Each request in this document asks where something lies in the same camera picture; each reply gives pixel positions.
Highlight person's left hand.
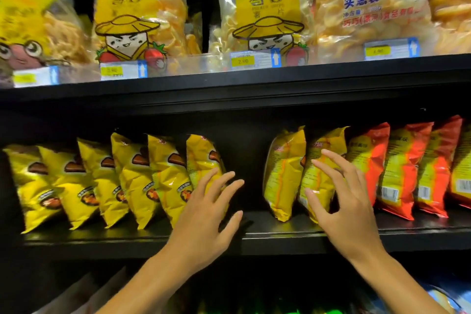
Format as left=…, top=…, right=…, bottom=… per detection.
left=158, top=168, right=245, bottom=276

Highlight person's right hand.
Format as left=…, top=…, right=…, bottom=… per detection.
left=304, top=150, right=387, bottom=263

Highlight yellow snack bag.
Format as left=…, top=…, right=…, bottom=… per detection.
left=262, top=128, right=308, bottom=223
left=298, top=128, right=348, bottom=224

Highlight row of yellow chip bags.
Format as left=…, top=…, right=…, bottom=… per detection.
left=3, top=133, right=225, bottom=234

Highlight blue puffed snack bag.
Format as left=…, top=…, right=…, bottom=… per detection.
left=423, top=284, right=471, bottom=314

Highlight black metal shelf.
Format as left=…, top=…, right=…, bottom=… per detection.
left=0, top=0, right=471, bottom=314

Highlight large clear chip bags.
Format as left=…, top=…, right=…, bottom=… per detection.
left=0, top=0, right=471, bottom=86

